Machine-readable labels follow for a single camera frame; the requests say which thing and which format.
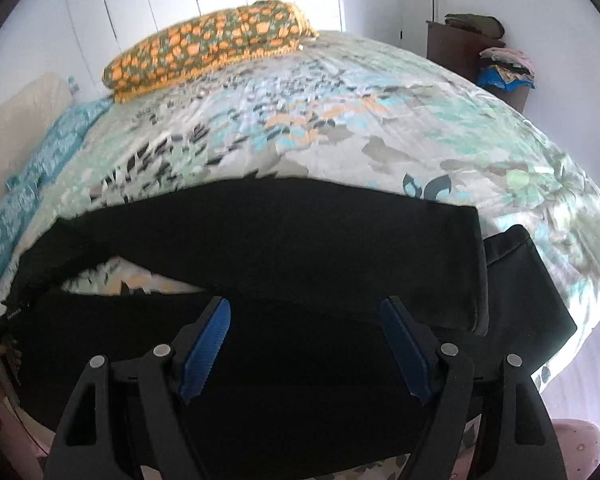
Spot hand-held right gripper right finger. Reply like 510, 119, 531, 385
379, 296, 569, 480

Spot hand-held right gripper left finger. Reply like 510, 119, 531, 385
42, 296, 231, 480

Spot black pants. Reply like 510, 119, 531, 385
0, 174, 578, 476

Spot teal patterned pillow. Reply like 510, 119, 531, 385
0, 97, 113, 281

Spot pink dotted cushion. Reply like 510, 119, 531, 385
550, 417, 600, 480

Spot floral leaf print bedsheet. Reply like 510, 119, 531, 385
0, 30, 600, 480

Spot cream headboard cushion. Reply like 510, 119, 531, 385
0, 73, 76, 221

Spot blue plastic bag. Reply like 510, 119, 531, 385
476, 66, 536, 92

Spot brown wooden cabinet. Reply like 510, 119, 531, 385
426, 21, 530, 113

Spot orange green patterned pillow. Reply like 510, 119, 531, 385
102, 1, 320, 105

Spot pile of pink clothes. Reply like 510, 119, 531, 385
480, 47, 535, 83

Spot olive green folded cloth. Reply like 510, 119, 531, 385
444, 12, 506, 39

